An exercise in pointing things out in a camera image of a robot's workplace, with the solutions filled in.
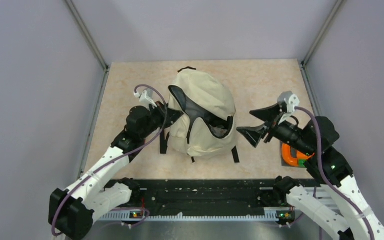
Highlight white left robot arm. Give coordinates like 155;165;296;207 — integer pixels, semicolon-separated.
48;102;184;240

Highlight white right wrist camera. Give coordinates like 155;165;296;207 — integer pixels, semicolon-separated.
277;91;301;116

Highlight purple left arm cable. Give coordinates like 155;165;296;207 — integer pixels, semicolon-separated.
51;84;169;238

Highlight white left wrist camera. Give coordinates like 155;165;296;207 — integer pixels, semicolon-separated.
134;88;157;110

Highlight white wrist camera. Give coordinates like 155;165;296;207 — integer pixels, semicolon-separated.
277;91;301;116
134;88;157;110

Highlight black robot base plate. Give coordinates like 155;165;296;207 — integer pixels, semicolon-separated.
120;179;293;217

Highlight orange tape roll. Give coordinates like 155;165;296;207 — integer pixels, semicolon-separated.
281;143;315;167

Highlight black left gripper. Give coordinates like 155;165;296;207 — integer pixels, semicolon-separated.
140;100;183;139

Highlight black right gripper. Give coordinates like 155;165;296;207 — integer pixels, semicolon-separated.
236;102;314;156

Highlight green toy brick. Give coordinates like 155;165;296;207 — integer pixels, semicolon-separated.
298;159;306;168

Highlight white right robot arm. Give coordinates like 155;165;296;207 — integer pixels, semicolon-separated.
237;103;384;240

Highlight cream canvas backpack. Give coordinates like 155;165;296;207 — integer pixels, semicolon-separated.
159;66;240;164

